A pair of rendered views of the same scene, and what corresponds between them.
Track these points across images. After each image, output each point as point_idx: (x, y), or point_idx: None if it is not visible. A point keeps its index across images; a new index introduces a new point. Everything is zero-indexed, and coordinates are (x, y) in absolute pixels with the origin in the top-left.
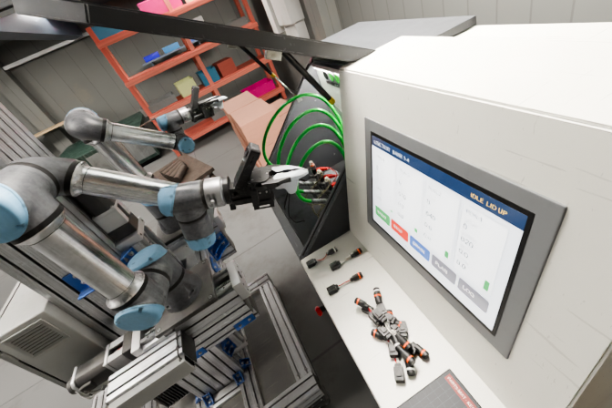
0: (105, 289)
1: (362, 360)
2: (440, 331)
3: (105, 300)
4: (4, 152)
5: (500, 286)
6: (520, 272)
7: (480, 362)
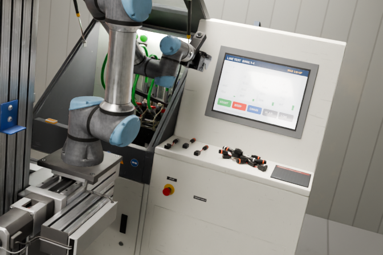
0: (129, 91)
1: (242, 169)
2: (262, 157)
3: (4, 154)
4: None
5: (298, 104)
6: (306, 93)
7: (287, 154)
